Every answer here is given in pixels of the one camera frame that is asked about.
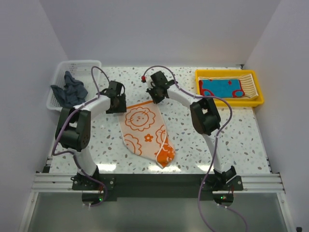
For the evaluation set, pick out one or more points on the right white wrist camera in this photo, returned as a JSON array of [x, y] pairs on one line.
[[149, 82]]

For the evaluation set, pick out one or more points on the orange white patterned cloth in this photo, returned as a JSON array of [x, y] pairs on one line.
[[144, 133]]

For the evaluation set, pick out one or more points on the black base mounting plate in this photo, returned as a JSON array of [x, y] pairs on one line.
[[111, 187]]

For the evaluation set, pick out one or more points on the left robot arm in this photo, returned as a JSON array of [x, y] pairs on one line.
[[73, 131]]

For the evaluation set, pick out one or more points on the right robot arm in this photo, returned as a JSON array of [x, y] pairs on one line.
[[204, 116]]

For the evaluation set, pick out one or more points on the red patterned towel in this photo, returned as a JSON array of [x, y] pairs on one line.
[[222, 88]]

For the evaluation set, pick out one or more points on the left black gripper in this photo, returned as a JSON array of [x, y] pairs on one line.
[[121, 108]]

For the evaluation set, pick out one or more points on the yellow striped Doraemon towel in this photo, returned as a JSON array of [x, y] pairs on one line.
[[247, 84]]

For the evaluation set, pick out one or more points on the dark grey towel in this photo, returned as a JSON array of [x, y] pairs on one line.
[[73, 93]]

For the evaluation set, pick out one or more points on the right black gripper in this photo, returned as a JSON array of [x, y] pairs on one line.
[[156, 100]]

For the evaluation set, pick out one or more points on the yellow plastic tray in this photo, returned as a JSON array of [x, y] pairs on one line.
[[225, 73]]

